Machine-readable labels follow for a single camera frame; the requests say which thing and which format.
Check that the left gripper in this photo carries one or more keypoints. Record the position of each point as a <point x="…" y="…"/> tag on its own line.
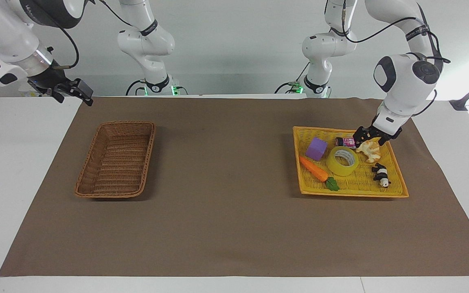
<point x="390" y="132"/>

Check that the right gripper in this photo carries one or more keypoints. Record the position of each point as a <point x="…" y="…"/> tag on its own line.
<point x="44" y="78"/>

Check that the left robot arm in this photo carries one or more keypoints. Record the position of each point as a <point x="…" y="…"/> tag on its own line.
<point x="405" y="79"/>

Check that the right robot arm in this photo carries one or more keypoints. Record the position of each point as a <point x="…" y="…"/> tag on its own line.
<point x="145" y="38"/>

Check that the yellow tape roll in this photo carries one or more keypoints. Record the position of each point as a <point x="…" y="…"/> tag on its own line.
<point x="334" y="166"/>

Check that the yellow woven basket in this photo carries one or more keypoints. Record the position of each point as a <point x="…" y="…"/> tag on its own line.
<point x="356" y="183"/>

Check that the brown wicker basket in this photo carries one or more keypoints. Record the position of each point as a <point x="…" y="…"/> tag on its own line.
<point x="116" y="160"/>

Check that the cream popcorn toy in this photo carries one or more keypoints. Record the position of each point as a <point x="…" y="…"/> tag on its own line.
<point x="371" y="150"/>

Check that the small pink black box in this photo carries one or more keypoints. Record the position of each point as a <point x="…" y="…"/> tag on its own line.
<point x="345" y="142"/>

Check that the black and white panda toy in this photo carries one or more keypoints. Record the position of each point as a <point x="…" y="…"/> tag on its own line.
<point x="380" y="174"/>

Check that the purple cube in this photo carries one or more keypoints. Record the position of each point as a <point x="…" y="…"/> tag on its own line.
<point x="316" y="149"/>

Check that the orange toy carrot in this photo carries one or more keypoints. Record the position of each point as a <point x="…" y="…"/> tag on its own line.
<point x="314" y="169"/>

